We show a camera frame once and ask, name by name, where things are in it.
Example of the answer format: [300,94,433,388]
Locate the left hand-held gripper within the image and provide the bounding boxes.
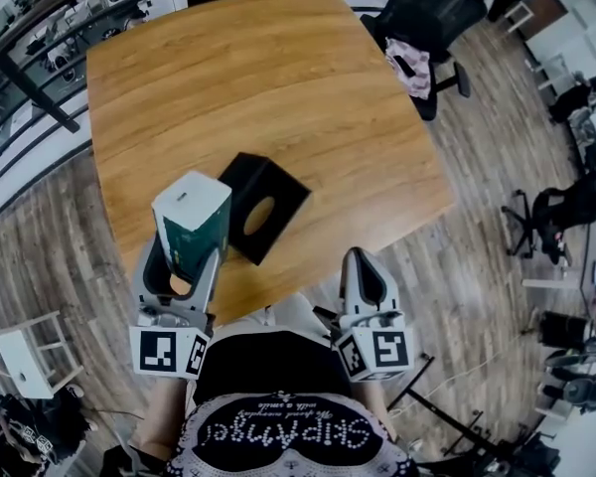
[128,238,224,382]

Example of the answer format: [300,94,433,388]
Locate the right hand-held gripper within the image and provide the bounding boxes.
[330,246,415,384]

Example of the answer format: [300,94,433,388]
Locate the green and white box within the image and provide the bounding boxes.
[151,170,233,285]

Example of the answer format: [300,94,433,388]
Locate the person's right forearm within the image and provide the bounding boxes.
[350,380,396,441]

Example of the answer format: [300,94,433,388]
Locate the person's left forearm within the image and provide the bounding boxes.
[143,378,195,459]

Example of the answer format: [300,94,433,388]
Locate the black wearable device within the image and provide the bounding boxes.
[311,305,344,340]

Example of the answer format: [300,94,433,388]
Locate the beige trousers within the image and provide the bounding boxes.
[213,290,329,342]

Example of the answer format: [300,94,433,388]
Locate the black skirt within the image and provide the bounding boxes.
[198,328,354,406]

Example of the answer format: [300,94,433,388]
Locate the black metal stand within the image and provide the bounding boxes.
[386,355,542,466]

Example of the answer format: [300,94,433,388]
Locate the white stool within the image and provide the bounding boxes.
[0,310,85,400]

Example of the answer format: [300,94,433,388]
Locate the black white patterned shirt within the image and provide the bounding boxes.
[163,390,418,477]

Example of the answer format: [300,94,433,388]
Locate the black office chair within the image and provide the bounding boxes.
[360,0,488,121]
[501,171,596,265]
[548,65,596,124]

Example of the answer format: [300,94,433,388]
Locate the pink checked cloth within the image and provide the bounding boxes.
[384,37,438,99]

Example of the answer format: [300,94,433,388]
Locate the wooden table with white legs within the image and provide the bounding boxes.
[84,0,456,327]

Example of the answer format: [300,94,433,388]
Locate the black metal railing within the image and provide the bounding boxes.
[0,0,393,233]

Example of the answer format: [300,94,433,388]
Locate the white side table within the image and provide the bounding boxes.
[504,0,535,37]

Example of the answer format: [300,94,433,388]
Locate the white cable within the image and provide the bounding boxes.
[391,360,498,416]

